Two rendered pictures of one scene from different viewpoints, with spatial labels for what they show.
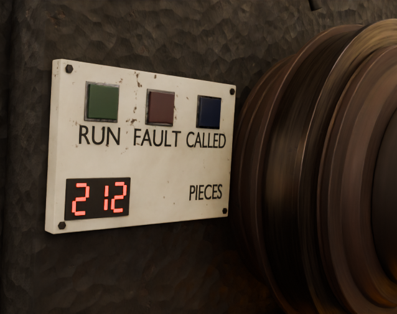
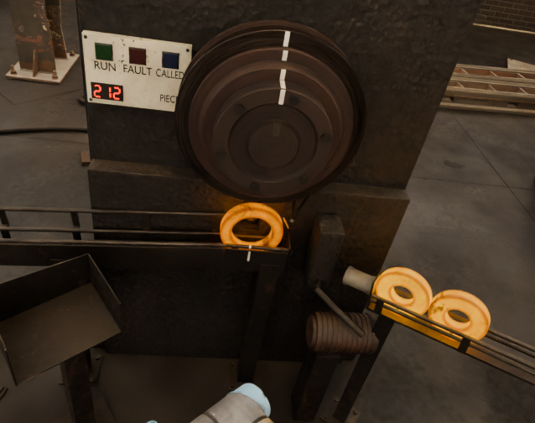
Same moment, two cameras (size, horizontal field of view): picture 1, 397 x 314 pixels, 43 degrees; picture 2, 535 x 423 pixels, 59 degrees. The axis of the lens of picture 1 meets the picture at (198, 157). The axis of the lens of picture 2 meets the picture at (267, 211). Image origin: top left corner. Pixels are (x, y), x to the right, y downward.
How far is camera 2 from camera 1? 1.01 m
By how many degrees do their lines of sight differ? 46
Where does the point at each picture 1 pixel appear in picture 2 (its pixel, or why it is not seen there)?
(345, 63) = (210, 57)
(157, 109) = (134, 57)
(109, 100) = (106, 51)
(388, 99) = (229, 85)
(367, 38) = (234, 43)
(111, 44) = (113, 22)
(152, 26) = (137, 13)
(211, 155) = (174, 81)
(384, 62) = (241, 60)
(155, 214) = (139, 103)
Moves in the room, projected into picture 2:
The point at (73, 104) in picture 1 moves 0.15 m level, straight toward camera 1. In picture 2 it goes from (90, 52) to (41, 69)
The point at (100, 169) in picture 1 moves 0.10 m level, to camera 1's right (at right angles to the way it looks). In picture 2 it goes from (106, 80) to (132, 95)
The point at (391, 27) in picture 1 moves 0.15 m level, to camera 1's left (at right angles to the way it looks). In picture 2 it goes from (263, 35) to (214, 14)
